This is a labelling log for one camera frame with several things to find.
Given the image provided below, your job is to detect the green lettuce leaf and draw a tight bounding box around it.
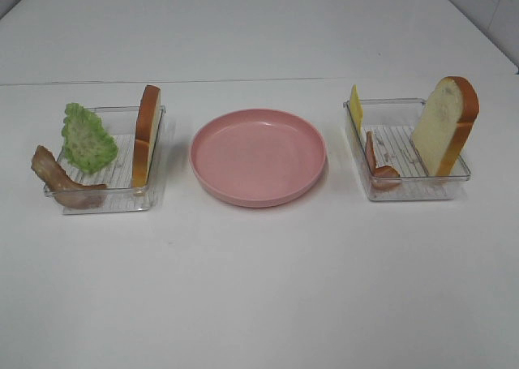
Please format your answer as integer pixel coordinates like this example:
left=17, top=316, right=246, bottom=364
left=61, top=102, right=118, bottom=174

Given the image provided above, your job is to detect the bread slice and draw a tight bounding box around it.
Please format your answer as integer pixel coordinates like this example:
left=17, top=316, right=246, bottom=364
left=411, top=76, right=479, bottom=177
left=131, top=85, right=161, bottom=187

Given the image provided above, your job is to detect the yellow cheese slice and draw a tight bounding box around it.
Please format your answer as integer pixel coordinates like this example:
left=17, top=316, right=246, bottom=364
left=350, top=84, right=363, bottom=135

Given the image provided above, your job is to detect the pink round plate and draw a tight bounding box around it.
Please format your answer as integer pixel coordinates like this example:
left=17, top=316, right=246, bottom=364
left=190, top=109, right=327, bottom=208

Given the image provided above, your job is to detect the bacon strip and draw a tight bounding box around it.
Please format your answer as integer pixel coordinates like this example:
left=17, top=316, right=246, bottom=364
left=365, top=131, right=401, bottom=191
left=31, top=145, right=107, bottom=210

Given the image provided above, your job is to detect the clear right plastic tray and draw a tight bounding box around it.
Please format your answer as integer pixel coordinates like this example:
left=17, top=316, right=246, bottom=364
left=343, top=98, right=471, bottom=202

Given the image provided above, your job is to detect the clear left plastic tray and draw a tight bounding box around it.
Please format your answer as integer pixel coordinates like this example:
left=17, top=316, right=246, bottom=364
left=43, top=105, right=169, bottom=215

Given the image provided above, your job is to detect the clear plastic tray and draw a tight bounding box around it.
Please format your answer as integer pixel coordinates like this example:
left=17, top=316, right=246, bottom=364
left=343, top=98, right=471, bottom=202
left=43, top=105, right=169, bottom=215

